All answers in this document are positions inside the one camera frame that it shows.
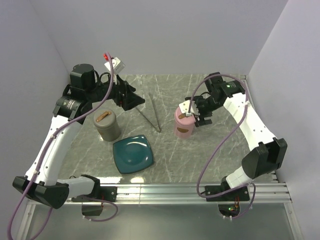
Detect grey steel canister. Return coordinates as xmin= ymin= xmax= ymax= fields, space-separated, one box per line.
xmin=94 ymin=121 xmax=121 ymax=142

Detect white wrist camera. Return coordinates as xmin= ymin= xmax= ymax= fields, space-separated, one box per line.
xmin=178 ymin=100 xmax=200 ymax=117
xmin=103 ymin=53 xmax=126 ymax=75

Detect aluminium rail frame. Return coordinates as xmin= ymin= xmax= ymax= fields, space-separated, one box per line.
xmin=15 ymin=73 xmax=301 ymax=240

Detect pink lid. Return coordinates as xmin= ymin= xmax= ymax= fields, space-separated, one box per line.
xmin=174 ymin=107 xmax=196 ymax=126

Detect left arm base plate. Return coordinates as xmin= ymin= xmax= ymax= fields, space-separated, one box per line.
xmin=71 ymin=186 xmax=118 ymax=203

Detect grey steel lid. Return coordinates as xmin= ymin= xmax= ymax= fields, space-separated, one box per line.
xmin=93 ymin=108 xmax=117 ymax=130

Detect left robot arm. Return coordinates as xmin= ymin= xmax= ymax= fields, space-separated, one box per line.
xmin=12 ymin=58 xmax=145 ymax=209

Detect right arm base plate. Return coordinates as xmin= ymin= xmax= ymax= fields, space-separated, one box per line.
xmin=204 ymin=185 xmax=250 ymax=202

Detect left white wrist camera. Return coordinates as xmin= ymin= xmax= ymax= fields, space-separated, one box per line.
xmin=103 ymin=53 xmax=126 ymax=75

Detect teal square plate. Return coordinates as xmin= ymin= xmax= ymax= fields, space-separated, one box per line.
xmin=112 ymin=134 xmax=154 ymax=175

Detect metal food tongs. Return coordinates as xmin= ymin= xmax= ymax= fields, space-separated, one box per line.
xmin=135 ymin=92 xmax=162 ymax=133

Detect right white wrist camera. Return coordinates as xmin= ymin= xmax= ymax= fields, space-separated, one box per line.
xmin=178 ymin=100 xmax=200 ymax=117

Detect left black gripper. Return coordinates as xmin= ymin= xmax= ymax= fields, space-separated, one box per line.
xmin=87 ymin=70 xmax=146 ymax=111

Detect pink canister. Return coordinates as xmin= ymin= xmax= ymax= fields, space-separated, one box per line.
xmin=173 ymin=121 xmax=195 ymax=139

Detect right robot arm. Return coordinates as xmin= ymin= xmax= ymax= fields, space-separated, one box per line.
xmin=188 ymin=73 xmax=288 ymax=200

